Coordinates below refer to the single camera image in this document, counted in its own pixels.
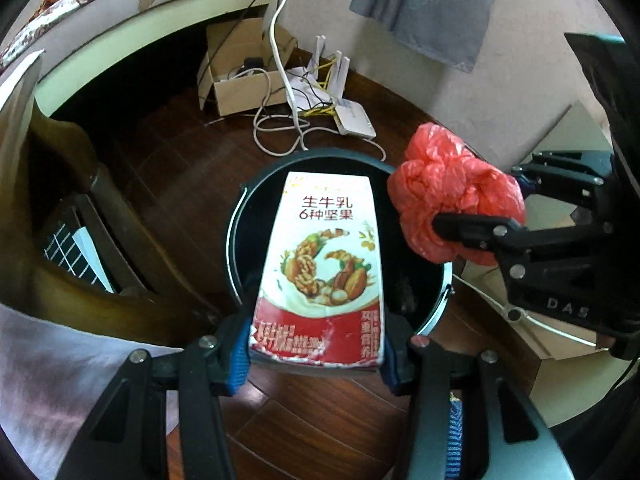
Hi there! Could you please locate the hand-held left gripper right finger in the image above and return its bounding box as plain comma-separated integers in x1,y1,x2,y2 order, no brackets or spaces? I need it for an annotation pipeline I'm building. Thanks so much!
380,309,577,480

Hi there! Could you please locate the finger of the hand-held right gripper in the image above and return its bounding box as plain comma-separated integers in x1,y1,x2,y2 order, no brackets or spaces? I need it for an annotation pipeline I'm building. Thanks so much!
432,212,612,267
511,150,615,202

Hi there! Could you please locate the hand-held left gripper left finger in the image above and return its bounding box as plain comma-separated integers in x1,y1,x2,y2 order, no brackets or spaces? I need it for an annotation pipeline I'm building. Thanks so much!
57,309,252,480

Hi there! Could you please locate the red plastic bag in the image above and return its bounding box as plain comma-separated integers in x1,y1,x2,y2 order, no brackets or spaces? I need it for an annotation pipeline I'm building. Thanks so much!
387,122,527,265

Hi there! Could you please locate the black plastic bucket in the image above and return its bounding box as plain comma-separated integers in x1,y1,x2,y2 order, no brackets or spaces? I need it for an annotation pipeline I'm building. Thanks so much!
225,147,454,342

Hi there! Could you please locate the milk carton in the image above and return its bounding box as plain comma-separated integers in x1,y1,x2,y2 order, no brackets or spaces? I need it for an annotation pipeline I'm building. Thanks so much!
248,170,387,377

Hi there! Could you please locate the flat cardboard sheet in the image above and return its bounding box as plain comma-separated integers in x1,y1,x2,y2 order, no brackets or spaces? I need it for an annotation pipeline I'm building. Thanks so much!
459,100,640,363

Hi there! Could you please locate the white router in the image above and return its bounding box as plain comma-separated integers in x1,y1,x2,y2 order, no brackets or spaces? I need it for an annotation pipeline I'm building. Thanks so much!
312,35,377,139

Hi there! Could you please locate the wooden chair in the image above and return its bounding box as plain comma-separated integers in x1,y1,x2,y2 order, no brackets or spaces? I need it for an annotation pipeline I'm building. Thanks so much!
27,109,223,352

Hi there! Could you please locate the black grid-patterned board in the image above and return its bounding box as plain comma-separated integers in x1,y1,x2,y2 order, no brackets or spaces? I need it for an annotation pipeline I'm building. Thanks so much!
41,206,102,285

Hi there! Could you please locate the grey patterned curtain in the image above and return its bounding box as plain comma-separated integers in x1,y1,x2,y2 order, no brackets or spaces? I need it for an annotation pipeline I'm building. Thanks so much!
349,0,505,74

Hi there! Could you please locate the open cardboard box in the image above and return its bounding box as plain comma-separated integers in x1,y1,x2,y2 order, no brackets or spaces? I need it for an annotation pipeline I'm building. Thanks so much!
196,17,299,117

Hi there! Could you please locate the yellow cable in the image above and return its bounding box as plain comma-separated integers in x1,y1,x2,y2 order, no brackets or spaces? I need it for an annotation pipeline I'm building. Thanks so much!
299,57,347,117

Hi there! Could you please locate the white cable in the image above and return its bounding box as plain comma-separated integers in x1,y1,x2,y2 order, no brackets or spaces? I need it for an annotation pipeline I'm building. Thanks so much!
251,0,387,162

